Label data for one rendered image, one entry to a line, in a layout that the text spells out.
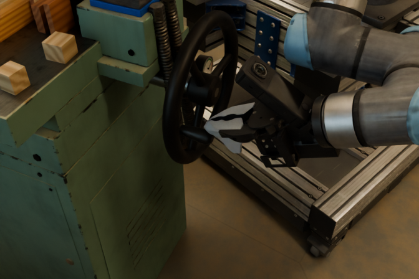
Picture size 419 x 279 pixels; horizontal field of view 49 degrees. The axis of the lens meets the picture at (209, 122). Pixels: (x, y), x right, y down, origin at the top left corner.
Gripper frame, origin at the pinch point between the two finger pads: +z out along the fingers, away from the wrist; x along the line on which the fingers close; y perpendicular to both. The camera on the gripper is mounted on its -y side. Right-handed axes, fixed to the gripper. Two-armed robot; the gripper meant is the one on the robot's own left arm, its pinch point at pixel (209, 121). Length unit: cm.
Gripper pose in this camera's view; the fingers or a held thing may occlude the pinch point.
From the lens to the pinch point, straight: 73.6
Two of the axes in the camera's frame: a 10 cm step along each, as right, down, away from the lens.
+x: 4.2, -6.6, 6.2
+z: -7.8, 0.9, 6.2
